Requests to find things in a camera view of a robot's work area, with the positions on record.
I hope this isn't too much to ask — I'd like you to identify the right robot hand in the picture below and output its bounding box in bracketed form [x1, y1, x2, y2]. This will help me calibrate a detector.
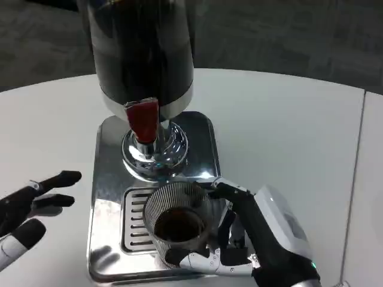
[164, 176, 323, 287]

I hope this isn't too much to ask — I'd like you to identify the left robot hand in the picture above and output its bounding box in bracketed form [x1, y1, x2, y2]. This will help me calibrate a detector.
[0, 170, 83, 270]

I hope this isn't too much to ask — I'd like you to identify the clear ribbed glass cup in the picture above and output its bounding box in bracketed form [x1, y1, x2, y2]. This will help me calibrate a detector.
[142, 181, 215, 264]

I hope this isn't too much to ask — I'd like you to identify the steel drip tray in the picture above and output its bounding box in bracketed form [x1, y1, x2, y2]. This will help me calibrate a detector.
[87, 111, 256, 276]

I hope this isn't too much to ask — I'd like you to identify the red tap lever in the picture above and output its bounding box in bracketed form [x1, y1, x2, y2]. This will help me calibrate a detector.
[123, 97, 161, 145]

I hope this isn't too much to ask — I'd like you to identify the dark drink dispenser chrome base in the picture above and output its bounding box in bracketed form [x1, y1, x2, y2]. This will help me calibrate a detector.
[76, 0, 196, 183]

